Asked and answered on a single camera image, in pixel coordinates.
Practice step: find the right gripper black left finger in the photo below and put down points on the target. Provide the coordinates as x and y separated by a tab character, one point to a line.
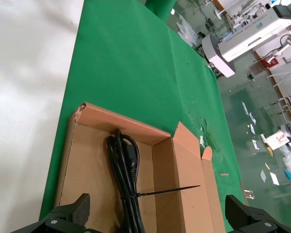
63	218

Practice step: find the green fabric covered object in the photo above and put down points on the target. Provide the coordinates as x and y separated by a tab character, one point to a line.
160	8

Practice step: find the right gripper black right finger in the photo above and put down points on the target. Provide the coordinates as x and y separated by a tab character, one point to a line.
247	218

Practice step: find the cardboard sheet with red mark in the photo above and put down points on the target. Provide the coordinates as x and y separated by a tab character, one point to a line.
277	140

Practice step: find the white paper card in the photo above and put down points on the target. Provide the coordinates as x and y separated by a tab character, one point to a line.
274	178
263	176
255	144

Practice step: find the short wooden stick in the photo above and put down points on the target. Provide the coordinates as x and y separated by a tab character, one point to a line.
224	174

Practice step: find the cardboard box with round holes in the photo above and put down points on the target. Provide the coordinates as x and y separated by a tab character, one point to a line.
92	157

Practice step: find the white torn paper scrap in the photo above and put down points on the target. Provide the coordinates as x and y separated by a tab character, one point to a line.
202	140

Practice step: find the white table cloth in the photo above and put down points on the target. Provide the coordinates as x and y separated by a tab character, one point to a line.
19	97

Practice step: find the blue crumpled item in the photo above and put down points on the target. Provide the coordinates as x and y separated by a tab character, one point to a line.
288	174

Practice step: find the clear plastic bags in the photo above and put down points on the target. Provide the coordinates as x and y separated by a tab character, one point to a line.
188	31

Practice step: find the green table cloth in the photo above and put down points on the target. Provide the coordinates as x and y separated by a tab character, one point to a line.
123	60

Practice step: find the small metal bracket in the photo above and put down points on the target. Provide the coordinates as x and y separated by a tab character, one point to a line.
249	194

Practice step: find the black zip tie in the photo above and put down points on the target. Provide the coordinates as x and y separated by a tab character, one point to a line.
165	191

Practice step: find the large white machine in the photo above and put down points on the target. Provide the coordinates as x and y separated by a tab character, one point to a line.
245	41

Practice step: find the red box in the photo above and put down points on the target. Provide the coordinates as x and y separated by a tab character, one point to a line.
271	63

